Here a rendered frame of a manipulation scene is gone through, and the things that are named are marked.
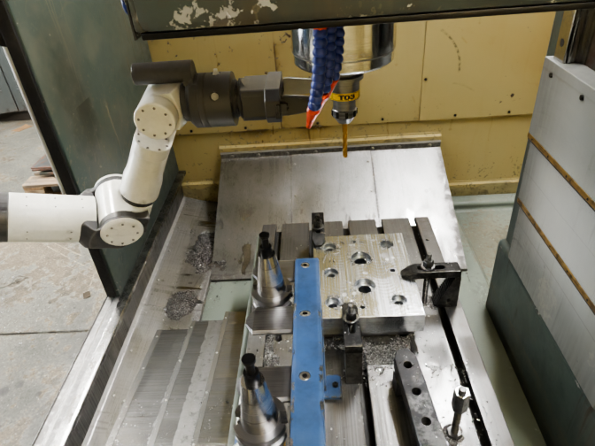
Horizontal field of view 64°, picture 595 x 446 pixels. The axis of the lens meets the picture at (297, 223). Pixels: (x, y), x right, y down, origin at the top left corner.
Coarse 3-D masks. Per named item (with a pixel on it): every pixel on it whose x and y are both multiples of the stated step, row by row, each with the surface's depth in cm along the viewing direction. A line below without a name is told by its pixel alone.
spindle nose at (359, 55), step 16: (304, 32) 67; (352, 32) 65; (368, 32) 65; (384, 32) 67; (304, 48) 69; (352, 48) 66; (368, 48) 67; (384, 48) 68; (304, 64) 71; (352, 64) 68; (368, 64) 68; (384, 64) 70
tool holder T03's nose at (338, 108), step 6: (336, 102) 77; (348, 102) 77; (354, 102) 78; (336, 108) 78; (342, 108) 77; (348, 108) 77; (354, 108) 78; (336, 114) 78; (342, 114) 78; (348, 114) 78; (354, 114) 78; (336, 120) 80; (342, 120) 79; (348, 120) 79
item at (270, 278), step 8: (272, 256) 69; (264, 264) 69; (272, 264) 69; (264, 272) 69; (272, 272) 69; (280, 272) 71; (264, 280) 70; (272, 280) 70; (280, 280) 71; (264, 288) 71; (272, 288) 71; (280, 288) 71; (264, 296) 71; (272, 296) 71
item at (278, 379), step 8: (264, 368) 62; (272, 368) 62; (280, 368) 62; (288, 368) 62; (264, 376) 61; (272, 376) 61; (280, 376) 61; (288, 376) 61; (240, 384) 60; (272, 384) 60; (280, 384) 60; (288, 384) 60; (240, 392) 59; (272, 392) 59; (280, 392) 59; (288, 392) 59; (280, 400) 58; (288, 400) 58
